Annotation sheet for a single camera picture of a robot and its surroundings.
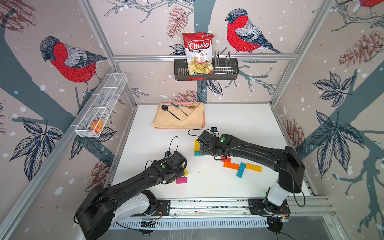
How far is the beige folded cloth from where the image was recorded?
1.09m

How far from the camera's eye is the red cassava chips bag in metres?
0.83

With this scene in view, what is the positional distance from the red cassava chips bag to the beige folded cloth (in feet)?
1.17
